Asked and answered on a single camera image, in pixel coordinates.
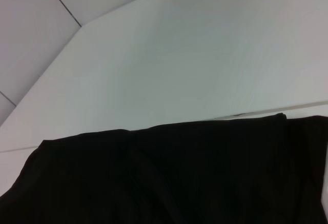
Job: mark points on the black t-shirt with white print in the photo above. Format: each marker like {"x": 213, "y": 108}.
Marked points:
{"x": 179, "y": 175}

